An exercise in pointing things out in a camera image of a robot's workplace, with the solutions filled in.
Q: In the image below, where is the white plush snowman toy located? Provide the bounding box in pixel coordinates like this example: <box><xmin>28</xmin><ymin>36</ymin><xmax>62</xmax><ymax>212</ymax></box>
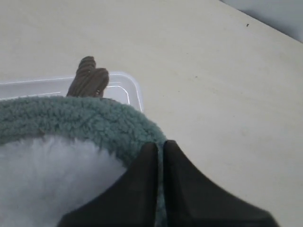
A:
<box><xmin>0</xmin><ymin>56</ymin><xmax>130</xmax><ymax>227</ymax></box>

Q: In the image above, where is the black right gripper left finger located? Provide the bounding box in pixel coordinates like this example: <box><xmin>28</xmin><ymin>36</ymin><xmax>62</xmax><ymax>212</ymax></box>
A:
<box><xmin>58</xmin><ymin>143</ymin><xmax>158</xmax><ymax>227</ymax></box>

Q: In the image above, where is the green fleece scarf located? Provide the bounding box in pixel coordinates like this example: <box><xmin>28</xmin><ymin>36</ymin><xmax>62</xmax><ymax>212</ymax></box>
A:
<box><xmin>0</xmin><ymin>95</ymin><xmax>169</xmax><ymax>227</ymax></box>

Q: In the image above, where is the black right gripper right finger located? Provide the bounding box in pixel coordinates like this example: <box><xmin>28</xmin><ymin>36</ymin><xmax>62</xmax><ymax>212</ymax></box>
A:
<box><xmin>163</xmin><ymin>140</ymin><xmax>278</xmax><ymax>227</ymax></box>

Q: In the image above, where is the white plastic tray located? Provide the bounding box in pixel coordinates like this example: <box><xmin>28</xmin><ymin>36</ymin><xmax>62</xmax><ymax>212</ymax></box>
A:
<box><xmin>0</xmin><ymin>72</ymin><xmax>144</xmax><ymax>112</ymax></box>

